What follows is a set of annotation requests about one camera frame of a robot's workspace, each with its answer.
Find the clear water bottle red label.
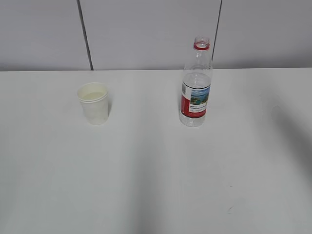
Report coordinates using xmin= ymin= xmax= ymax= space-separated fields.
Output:
xmin=179 ymin=36 xmax=213 ymax=127

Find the white paper cup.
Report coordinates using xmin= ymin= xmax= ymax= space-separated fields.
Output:
xmin=77 ymin=82 xmax=109 ymax=125

